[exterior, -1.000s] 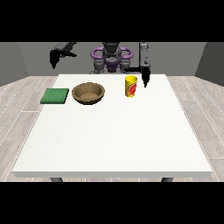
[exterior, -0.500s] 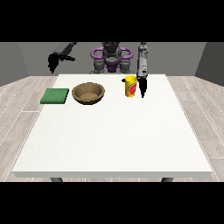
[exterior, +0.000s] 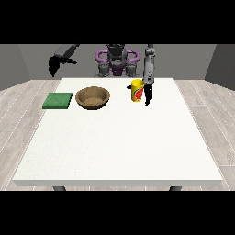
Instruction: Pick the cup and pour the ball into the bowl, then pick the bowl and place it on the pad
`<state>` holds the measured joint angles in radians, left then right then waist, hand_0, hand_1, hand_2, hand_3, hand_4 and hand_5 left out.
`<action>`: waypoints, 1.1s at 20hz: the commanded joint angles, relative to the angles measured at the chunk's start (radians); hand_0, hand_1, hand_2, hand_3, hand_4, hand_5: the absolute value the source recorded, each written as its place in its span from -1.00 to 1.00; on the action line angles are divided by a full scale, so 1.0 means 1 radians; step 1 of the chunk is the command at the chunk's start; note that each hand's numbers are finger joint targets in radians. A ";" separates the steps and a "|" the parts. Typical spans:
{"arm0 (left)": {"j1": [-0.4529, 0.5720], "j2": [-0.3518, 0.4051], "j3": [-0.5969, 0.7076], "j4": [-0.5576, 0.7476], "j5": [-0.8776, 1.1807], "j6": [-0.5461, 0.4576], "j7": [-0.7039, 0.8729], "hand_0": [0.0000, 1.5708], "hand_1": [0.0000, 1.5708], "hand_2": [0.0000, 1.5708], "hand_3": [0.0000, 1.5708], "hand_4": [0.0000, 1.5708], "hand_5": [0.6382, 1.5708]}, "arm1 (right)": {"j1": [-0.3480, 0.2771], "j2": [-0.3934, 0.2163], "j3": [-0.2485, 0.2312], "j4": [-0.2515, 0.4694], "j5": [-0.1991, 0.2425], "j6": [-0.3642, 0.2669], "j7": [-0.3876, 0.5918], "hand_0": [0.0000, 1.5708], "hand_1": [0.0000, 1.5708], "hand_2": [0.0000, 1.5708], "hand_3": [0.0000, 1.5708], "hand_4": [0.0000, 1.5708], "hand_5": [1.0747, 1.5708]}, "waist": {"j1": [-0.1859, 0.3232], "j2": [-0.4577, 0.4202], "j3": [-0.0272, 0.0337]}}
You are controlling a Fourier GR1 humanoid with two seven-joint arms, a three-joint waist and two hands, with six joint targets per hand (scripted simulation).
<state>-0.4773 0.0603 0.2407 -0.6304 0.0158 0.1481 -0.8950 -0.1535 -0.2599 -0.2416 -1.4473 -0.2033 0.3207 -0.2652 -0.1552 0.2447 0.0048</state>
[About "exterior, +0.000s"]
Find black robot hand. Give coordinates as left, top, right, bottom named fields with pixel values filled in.
left=48, top=55, right=78, bottom=78
left=126, top=81, right=154, bottom=107

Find yellow cup with melon print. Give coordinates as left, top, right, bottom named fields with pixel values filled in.
left=130, top=78, right=145, bottom=104

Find green square pad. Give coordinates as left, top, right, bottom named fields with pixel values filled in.
left=41, top=92, right=73, bottom=110

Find brown wooden bowl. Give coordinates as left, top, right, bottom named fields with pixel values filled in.
left=74, top=85, right=111, bottom=111

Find grey robot trunk purple rings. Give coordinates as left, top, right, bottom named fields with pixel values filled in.
left=94, top=44, right=141, bottom=78

